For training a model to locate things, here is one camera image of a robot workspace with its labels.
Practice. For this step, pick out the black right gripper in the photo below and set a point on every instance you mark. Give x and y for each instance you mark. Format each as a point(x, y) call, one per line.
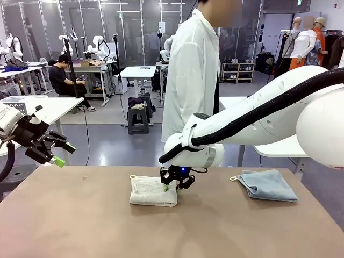
point(176, 172)

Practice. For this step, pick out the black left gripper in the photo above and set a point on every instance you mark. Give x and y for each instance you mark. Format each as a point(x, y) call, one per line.
point(33, 134)

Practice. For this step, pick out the white towel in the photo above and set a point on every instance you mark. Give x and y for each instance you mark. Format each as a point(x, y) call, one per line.
point(150, 193)

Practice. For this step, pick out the light blue towel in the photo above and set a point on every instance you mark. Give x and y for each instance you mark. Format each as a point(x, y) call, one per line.
point(268, 185)

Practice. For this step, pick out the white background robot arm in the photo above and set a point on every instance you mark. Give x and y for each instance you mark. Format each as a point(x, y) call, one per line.
point(98, 44)
point(68, 47)
point(16, 47)
point(166, 51)

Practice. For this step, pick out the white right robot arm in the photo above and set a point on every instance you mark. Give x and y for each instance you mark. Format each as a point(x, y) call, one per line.
point(255, 118)

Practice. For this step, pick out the dark grey perforated basket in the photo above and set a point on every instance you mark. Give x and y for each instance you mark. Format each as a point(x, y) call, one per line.
point(16, 103)

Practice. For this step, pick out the white side table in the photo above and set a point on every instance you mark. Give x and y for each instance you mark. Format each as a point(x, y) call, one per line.
point(59, 107)
point(274, 150)

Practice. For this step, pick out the seated person in black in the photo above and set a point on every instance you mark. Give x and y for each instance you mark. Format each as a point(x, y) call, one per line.
point(57, 78)

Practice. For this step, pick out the grey step stool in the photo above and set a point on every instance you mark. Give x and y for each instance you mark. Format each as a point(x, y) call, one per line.
point(137, 114)

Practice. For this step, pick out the white lab table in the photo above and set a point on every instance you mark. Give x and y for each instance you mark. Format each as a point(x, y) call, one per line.
point(88, 68)
point(27, 70)

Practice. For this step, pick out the black step stool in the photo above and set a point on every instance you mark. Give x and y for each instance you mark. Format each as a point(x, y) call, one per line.
point(149, 104)

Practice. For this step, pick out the black tripod pole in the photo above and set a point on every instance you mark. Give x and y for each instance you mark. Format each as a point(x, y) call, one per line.
point(71, 67)
point(117, 61)

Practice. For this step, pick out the purple cloth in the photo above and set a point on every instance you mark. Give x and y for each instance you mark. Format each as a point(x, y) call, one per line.
point(12, 69)

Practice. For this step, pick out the pile of dark clothes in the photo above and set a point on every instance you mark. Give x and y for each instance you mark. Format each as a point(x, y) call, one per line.
point(135, 103)

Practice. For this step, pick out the grey clothes heap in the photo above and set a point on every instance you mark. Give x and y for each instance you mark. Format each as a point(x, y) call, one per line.
point(17, 63)

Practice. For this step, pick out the cardboard box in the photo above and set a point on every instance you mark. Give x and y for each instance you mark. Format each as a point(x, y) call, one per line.
point(90, 64)

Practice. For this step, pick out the dark tumbler mug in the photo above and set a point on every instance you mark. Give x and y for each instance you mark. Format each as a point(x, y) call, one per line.
point(142, 92)

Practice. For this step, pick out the person in white coat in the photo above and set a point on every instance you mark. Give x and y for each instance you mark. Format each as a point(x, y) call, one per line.
point(188, 80)

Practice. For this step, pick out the white height-adjustable desk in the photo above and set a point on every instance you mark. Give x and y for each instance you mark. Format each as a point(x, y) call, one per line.
point(138, 72)

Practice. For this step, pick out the wooden shoe shelf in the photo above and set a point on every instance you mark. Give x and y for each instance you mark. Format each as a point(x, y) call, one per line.
point(239, 72)

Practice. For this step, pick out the black bags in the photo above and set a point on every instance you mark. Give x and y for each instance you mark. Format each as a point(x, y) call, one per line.
point(264, 63)

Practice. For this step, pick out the black tripod with white board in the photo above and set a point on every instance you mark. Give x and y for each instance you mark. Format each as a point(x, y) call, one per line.
point(278, 67)

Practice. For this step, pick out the white paper panel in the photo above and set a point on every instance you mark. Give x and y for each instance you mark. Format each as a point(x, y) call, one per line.
point(161, 27)

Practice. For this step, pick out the mannequin white top orange trousers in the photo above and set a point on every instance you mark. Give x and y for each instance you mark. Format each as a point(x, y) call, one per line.
point(303, 43)

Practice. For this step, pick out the mannequin orange shirt beige hat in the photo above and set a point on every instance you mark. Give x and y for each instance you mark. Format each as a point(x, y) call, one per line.
point(319, 35)

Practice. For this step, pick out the rack of dark clothes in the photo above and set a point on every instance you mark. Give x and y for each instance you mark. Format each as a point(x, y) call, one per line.
point(337, 48)

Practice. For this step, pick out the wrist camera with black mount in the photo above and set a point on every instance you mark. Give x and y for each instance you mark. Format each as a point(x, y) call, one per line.
point(35, 119)

